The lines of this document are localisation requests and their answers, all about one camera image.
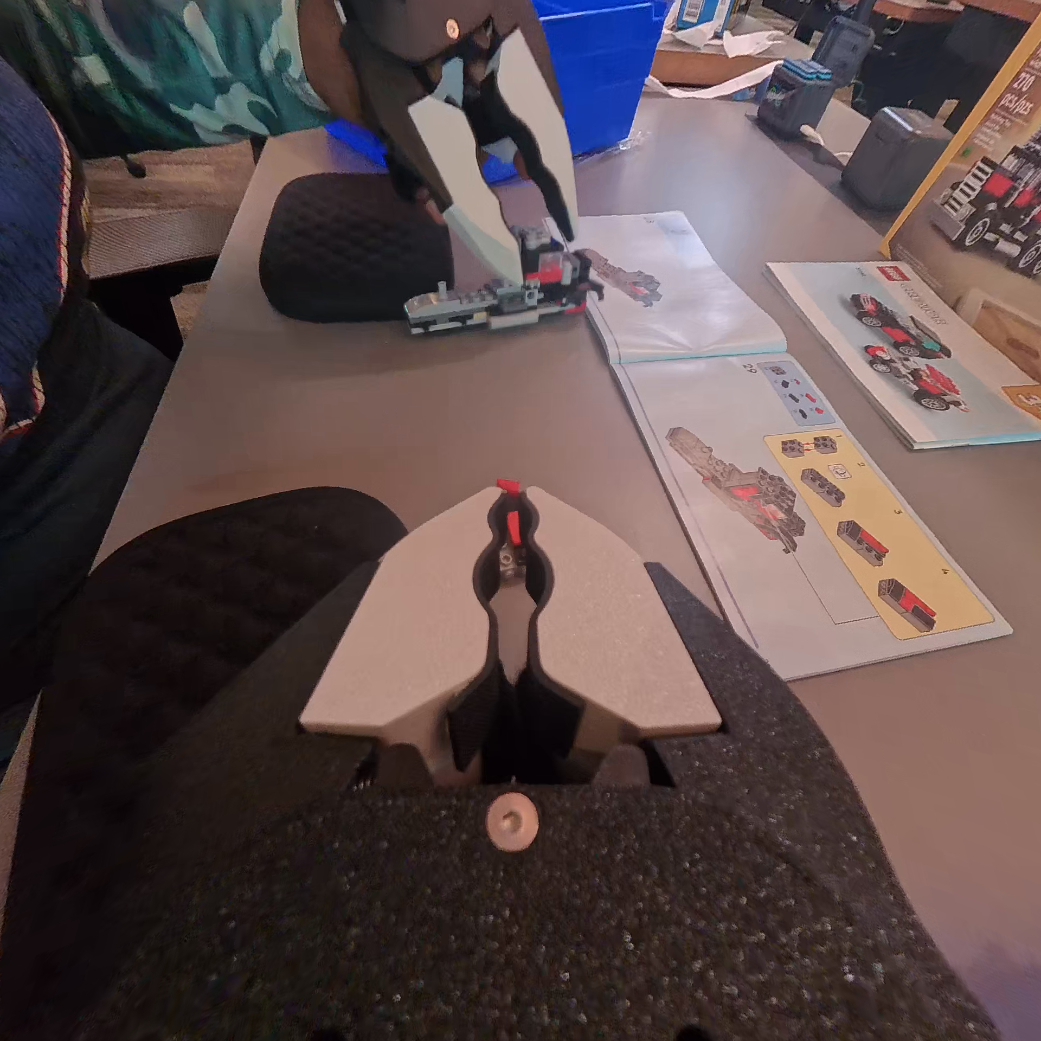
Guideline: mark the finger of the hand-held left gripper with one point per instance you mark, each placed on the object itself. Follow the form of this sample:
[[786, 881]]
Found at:
[[553, 122], [468, 187]]

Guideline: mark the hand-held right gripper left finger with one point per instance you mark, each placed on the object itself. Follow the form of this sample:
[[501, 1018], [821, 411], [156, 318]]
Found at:
[[407, 642]]

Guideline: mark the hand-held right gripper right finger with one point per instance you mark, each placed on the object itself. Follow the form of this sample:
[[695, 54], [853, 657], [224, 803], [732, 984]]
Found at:
[[626, 642]]

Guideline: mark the partly built toy brick model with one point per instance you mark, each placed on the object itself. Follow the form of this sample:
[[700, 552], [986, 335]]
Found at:
[[504, 297]]

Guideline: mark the small black red brick assembly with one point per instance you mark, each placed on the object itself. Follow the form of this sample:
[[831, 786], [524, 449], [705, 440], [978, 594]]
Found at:
[[512, 537]]

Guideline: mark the person's left forearm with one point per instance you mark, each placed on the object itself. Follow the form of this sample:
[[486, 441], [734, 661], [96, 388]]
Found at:
[[179, 65]]

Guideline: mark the grey desk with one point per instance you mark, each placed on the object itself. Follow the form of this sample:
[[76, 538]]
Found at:
[[366, 407]]

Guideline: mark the person's left hand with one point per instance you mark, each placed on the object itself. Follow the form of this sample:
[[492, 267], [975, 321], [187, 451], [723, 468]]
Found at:
[[333, 57]]

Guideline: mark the blue plastic bin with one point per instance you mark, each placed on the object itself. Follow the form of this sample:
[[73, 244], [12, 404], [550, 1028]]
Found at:
[[602, 73]]

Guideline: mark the black wrist rest pad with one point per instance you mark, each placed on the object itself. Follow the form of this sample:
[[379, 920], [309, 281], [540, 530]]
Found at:
[[203, 585], [341, 244]]

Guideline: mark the wood edged grey table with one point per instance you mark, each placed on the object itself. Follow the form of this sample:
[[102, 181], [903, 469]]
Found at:
[[691, 65]]

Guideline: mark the white paper strip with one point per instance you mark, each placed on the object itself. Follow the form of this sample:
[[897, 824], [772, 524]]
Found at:
[[716, 81]]

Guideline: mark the open instruction booklet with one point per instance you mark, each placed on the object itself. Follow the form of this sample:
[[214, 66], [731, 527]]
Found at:
[[732, 504]]

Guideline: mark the blue cardboard box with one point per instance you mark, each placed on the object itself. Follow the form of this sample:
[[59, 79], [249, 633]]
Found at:
[[703, 12]]

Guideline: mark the white crumpled paper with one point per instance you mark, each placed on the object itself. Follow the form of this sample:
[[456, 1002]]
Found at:
[[748, 39]]

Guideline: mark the black blue battery pack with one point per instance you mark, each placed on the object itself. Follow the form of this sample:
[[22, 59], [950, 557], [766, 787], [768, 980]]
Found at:
[[795, 97]]

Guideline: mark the dark grey case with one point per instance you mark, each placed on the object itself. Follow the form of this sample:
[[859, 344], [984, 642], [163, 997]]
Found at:
[[844, 42]]

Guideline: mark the black power adapter box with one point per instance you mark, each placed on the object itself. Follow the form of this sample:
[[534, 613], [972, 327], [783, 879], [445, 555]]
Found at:
[[894, 159]]

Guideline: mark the closed instruction booklet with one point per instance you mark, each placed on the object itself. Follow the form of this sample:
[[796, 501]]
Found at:
[[919, 350]]

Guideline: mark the person's printed dark sweatshirt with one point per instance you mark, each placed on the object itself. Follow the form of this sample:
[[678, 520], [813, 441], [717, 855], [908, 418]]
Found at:
[[37, 244]]

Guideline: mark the colourful toy set box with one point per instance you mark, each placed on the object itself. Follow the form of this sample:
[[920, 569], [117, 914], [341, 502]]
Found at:
[[992, 187]]

